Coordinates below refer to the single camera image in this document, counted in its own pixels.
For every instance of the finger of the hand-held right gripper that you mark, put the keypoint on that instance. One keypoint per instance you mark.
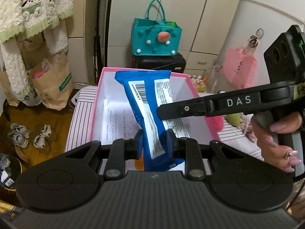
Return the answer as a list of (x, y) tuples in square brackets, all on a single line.
[(185, 108)]

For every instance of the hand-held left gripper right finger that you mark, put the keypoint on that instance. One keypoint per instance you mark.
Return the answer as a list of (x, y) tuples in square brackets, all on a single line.
[(170, 142)]

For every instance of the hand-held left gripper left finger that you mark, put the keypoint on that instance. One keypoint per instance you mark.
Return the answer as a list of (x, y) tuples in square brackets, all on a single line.
[(139, 143)]

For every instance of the blue snack packet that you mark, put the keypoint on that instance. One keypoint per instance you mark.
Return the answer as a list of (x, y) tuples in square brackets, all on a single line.
[(152, 128)]

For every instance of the pink cardboard box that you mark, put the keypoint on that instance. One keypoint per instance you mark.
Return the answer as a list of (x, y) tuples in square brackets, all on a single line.
[(112, 114)]

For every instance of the person's right hand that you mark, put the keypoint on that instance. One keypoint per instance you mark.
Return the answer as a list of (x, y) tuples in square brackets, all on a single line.
[(266, 145)]

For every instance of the colourful gift bag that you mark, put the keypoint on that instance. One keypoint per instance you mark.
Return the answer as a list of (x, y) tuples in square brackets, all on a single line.
[(199, 83)]

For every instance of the clear plastic bag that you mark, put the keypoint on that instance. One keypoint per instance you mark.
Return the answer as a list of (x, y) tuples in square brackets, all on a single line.
[(214, 76)]

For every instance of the pink shopping bag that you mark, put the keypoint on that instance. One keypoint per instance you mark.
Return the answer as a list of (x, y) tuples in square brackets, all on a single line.
[(238, 66)]

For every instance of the green plush pear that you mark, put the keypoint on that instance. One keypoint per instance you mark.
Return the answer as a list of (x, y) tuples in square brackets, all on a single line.
[(234, 119)]

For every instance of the black suitcase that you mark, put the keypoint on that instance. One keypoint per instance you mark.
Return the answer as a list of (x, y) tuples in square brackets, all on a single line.
[(162, 63)]

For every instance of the striped pink white sheet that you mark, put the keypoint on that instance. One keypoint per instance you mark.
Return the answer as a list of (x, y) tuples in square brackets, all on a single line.
[(81, 124)]

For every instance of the pink floral fabric pouch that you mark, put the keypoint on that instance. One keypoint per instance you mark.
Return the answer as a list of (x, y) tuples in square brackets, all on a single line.
[(247, 131)]

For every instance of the teal felt tote bag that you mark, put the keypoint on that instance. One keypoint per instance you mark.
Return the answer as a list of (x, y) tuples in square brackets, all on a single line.
[(145, 40)]

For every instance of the beige three-door wardrobe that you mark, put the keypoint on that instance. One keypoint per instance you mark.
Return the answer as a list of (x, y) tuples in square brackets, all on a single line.
[(190, 16)]

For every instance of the grey white sneaker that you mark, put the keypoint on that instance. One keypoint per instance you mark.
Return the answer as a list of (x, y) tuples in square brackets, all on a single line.
[(20, 129), (44, 140), (17, 140), (44, 128)]

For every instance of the brown paper bag green label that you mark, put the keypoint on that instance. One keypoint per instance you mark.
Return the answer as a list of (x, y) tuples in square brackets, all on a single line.
[(52, 88)]

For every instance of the tan wooden wardrobe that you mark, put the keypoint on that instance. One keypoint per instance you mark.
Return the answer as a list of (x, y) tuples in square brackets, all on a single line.
[(78, 52)]

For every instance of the black clothes rack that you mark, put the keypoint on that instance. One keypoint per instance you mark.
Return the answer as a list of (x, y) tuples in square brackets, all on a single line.
[(107, 16)]

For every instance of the black round bin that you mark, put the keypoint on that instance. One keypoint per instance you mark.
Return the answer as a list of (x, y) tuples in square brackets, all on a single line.
[(14, 169)]

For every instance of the fluffy cream green-trimmed cardigan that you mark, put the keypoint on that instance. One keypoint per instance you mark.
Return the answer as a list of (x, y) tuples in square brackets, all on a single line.
[(35, 4)]

